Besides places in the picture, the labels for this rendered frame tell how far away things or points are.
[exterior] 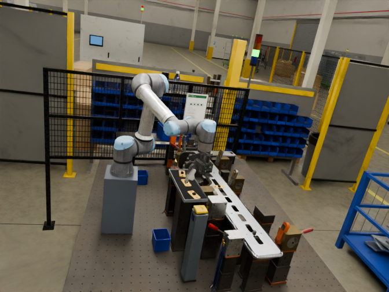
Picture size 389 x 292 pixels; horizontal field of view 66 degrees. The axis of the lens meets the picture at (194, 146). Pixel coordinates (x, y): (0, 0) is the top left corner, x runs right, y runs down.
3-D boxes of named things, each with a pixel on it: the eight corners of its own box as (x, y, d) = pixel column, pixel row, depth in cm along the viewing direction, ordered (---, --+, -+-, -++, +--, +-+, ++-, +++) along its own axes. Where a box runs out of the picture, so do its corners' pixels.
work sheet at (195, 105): (203, 124, 304) (208, 94, 294) (182, 123, 297) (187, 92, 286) (202, 123, 306) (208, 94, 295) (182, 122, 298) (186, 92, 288)
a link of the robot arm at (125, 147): (109, 156, 187) (110, 135, 182) (127, 152, 196) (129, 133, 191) (119, 163, 179) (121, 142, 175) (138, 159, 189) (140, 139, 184)
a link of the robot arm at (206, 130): (208, 117, 155) (220, 122, 149) (204, 137, 158) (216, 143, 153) (197, 119, 149) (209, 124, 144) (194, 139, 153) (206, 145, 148)
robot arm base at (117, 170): (108, 176, 182) (109, 162, 179) (110, 166, 196) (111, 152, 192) (134, 178, 185) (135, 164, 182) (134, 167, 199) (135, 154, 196)
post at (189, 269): (195, 281, 168) (209, 215, 153) (183, 283, 166) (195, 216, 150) (192, 271, 175) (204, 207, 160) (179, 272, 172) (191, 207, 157)
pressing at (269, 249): (289, 256, 156) (290, 254, 156) (252, 260, 149) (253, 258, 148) (203, 151, 277) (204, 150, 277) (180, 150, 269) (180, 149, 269)
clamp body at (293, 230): (290, 283, 178) (307, 233, 166) (270, 286, 174) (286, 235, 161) (282, 272, 186) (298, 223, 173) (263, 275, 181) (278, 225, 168)
